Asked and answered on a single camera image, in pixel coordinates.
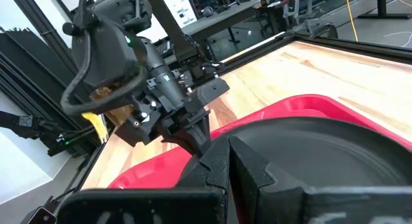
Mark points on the yellow tag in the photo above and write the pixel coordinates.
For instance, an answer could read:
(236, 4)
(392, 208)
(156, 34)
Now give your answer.
(96, 124)

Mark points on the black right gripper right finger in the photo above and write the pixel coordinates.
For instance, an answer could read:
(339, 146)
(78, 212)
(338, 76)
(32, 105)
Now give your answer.
(251, 185)

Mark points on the black ribbed panel stack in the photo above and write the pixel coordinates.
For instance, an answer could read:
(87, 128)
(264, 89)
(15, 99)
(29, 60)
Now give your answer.
(25, 72)

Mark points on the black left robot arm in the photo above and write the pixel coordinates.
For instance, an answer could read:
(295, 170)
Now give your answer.
(106, 56)

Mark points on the small black device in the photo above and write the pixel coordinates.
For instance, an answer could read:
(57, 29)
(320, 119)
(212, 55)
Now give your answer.
(40, 216)

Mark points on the red plastic tray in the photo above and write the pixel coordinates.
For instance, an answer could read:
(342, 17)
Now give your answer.
(154, 172)

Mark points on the dark grey desk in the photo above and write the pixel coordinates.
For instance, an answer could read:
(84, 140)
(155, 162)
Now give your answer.
(219, 21)

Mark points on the white wall board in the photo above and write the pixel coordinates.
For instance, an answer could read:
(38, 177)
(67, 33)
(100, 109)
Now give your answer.
(183, 8)

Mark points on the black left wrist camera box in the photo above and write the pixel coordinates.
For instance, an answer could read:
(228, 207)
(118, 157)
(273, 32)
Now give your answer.
(209, 92)

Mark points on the black round plate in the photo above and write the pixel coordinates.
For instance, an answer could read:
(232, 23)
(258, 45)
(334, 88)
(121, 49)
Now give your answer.
(322, 153)

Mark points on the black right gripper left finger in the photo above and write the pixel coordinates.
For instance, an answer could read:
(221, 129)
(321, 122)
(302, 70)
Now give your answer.
(206, 172)

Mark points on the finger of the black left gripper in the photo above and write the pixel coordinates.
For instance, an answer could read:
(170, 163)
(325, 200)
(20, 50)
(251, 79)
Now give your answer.
(177, 134)
(201, 134)

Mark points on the black T-shaped floor stand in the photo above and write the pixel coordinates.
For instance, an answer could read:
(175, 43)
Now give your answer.
(381, 5)

